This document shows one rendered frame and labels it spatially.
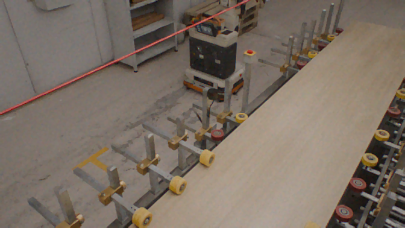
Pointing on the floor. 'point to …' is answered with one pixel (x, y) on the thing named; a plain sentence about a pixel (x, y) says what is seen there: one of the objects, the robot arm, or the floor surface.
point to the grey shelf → (167, 7)
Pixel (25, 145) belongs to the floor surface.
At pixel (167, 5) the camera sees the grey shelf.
